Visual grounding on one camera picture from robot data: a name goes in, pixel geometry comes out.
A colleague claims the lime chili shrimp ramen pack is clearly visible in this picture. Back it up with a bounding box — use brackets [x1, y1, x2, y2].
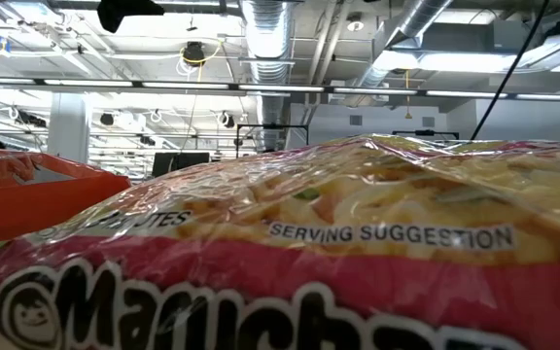
[0, 134, 560, 350]

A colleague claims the long ceiling light bar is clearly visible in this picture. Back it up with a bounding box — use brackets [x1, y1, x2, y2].
[0, 75, 560, 103]

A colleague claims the black monitor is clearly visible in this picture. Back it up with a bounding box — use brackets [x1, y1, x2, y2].
[152, 151, 212, 179]

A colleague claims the black ceiling spotlight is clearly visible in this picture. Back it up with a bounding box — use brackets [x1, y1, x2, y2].
[181, 41, 207, 67]

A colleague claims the white column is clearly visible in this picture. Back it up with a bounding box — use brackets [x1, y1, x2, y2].
[46, 91, 91, 164]

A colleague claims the red orange ramen pack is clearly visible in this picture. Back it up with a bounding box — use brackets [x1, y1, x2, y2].
[0, 147, 132, 263]

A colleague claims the silver smooth ceiling duct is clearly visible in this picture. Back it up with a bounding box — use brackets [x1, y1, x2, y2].
[345, 0, 456, 106]

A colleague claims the black hanging cable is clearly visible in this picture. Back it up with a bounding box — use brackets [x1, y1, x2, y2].
[469, 0, 552, 142]

